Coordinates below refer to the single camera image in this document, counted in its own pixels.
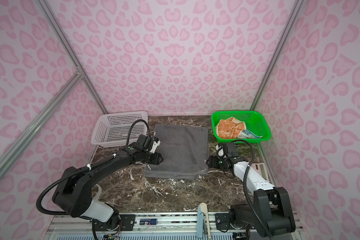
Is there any pink white calculator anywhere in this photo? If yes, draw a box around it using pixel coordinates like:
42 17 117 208
251 163 269 181

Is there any teal patterned towel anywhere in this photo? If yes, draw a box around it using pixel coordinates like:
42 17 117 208
237 129 263 139

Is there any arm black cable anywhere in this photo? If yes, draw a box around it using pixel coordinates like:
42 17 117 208
35 119 152 216
229 139 274 240

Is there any corner aluminium post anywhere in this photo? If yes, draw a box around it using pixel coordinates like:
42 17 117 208
35 0 109 114
250 0 307 111

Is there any right corner aluminium post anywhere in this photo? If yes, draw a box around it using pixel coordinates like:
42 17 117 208
250 0 307 111

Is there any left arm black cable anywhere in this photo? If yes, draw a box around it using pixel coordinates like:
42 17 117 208
35 119 152 216

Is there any white plastic basket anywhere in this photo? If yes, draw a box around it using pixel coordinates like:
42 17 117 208
91 111 148 148

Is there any beige clamp handle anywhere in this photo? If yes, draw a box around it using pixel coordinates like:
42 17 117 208
197 203 212 240

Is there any green plastic basket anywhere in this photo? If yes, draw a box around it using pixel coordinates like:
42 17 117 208
211 111 271 144

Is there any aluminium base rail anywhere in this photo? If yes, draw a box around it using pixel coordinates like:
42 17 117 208
43 211 308 240

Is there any grey towel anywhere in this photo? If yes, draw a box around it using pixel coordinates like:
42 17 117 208
145 124 209 180

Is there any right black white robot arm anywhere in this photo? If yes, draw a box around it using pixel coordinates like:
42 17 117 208
206 142 296 240

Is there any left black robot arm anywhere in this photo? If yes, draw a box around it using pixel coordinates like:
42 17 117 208
52 135 164 230

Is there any left diagonal aluminium strut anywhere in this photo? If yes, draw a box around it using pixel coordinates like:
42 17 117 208
0 71 82 181

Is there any left corner aluminium post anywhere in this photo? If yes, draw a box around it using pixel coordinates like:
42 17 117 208
35 0 109 114

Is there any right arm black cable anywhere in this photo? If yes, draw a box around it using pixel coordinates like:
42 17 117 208
229 139 274 240

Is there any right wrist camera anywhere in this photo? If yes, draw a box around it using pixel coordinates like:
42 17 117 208
216 143 226 158

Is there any orange patterned towel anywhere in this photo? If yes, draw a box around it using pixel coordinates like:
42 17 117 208
216 117 247 139

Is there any clear tape roll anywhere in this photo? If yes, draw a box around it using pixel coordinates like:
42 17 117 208
92 184 103 200

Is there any blue label sticker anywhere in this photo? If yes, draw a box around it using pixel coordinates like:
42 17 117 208
139 219 158 226

